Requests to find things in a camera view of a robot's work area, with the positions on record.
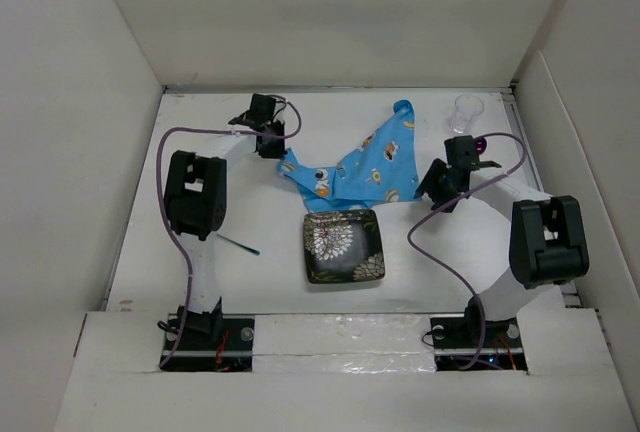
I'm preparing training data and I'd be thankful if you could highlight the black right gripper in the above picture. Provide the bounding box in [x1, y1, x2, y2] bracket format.
[414, 157, 462, 213]

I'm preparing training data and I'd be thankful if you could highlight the blue patterned cloth napkin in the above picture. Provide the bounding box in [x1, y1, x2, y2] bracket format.
[277, 100, 419, 213]

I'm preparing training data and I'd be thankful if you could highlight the black floral square plate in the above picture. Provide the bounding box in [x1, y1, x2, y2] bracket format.
[302, 209, 386, 285]

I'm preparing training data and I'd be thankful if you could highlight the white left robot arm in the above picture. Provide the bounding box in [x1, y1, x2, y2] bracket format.
[155, 93, 302, 342]

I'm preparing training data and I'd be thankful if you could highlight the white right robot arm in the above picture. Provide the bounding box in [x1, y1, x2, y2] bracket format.
[415, 135, 590, 346]

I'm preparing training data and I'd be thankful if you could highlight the purple metal spoon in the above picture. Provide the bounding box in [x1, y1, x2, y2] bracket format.
[475, 137, 487, 155]

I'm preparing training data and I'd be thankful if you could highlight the iridescent metal fork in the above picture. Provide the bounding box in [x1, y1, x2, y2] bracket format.
[217, 234, 261, 256]

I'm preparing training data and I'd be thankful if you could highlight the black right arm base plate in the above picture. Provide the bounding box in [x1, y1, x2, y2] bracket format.
[422, 314, 528, 372]

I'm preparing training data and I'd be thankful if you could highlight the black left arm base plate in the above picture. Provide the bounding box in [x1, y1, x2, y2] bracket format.
[158, 316, 255, 373]

